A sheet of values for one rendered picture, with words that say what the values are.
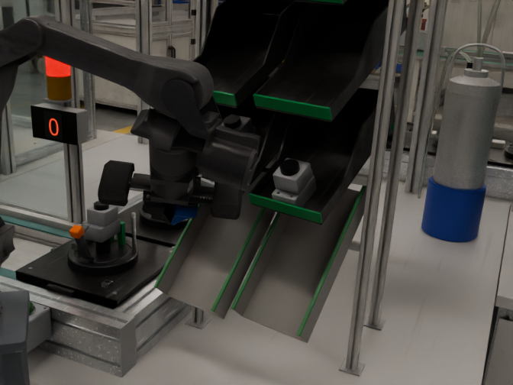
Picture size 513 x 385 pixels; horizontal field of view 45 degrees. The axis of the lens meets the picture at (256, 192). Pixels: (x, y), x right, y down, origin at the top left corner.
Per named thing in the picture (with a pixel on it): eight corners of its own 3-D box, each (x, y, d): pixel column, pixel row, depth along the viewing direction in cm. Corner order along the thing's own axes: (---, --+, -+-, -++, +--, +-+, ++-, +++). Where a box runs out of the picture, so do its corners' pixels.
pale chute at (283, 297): (308, 344, 99) (299, 335, 96) (240, 316, 106) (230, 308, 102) (372, 195, 108) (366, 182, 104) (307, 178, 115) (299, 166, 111)
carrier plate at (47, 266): (117, 310, 113) (117, 299, 112) (15, 279, 122) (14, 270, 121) (184, 258, 134) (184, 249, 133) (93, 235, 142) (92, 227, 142)
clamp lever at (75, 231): (88, 261, 120) (76, 233, 115) (79, 259, 121) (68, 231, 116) (98, 248, 123) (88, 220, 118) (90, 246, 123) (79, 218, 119)
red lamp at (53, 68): (59, 77, 129) (58, 53, 127) (40, 75, 131) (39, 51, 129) (75, 74, 133) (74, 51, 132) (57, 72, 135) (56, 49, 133)
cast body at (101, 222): (101, 244, 121) (100, 210, 119) (83, 238, 123) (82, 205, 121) (127, 228, 129) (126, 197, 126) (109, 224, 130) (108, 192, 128)
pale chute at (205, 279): (224, 319, 105) (213, 311, 101) (165, 295, 111) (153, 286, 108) (291, 179, 114) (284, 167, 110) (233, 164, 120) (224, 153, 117)
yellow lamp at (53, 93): (61, 101, 131) (59, 78, 129) (43, 98, 133) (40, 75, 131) (76, 97, 135) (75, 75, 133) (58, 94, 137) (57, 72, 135)
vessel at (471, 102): (481, 194, 164) (508, 48, 151) (427, 184, 169) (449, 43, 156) (485, 179, 176) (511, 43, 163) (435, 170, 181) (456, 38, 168)
